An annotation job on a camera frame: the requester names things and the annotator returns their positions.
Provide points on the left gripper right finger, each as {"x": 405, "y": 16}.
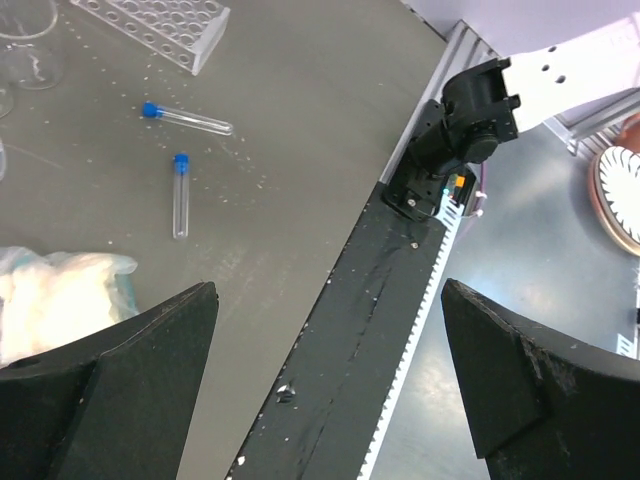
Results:
{"x": 540, "y": 404}

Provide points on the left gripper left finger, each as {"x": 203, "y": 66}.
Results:
{"x": 114, "y": 405}

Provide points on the blue-capped test tube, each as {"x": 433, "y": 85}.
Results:
{"x": 181, "y": 196}
{"x": 158, "y": 112}

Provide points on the clear test tube rack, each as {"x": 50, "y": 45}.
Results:
{"x": 184, "y": 32}

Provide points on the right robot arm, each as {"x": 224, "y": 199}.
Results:
{"x": 477, "y": 100}

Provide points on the bag of cotton balls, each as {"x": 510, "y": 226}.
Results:
{"x": 53, "y": 300}

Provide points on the patterned plate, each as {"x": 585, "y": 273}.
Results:
{"x": 613, "y": 185}

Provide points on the clear glass beaker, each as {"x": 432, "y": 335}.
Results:
{"x": 31, "y": 51}

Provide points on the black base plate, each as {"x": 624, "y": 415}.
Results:
{"x": 319, "y": 418}

